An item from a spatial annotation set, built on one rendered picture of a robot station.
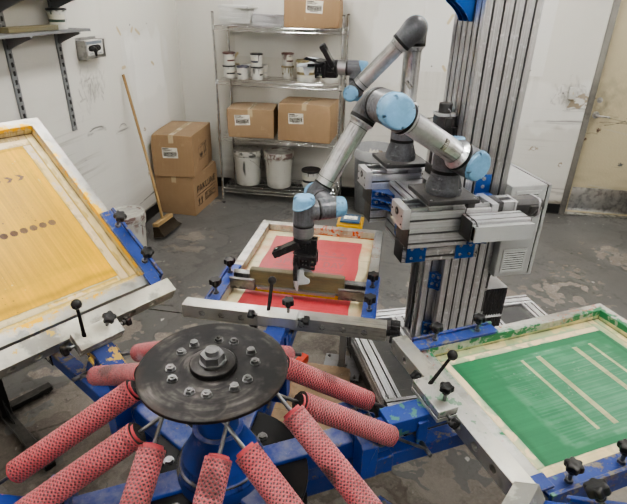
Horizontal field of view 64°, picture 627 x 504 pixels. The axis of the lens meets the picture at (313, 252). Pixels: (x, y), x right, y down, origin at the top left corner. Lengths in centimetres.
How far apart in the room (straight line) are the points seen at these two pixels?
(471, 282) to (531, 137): 312
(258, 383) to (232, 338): 14
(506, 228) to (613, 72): 368
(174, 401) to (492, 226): 150
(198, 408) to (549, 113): 495
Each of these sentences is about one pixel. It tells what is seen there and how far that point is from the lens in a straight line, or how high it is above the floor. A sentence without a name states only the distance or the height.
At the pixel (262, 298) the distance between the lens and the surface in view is 191.
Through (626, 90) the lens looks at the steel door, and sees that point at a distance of 576.
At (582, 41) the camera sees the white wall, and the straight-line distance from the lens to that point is 550.
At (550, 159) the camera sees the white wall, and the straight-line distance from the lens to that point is 566.
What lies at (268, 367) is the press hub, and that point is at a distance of 103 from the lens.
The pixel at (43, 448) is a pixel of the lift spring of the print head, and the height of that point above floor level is 115.
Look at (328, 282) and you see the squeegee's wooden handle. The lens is 184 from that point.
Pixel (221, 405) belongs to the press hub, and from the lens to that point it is 96.
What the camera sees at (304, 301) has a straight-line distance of 189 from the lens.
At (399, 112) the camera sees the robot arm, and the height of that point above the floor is 164.
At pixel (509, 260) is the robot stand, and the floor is 85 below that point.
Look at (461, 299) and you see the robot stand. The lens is 268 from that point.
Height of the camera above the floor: 197
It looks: 27 degrees down
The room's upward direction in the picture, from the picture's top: 1 degrees clockwise
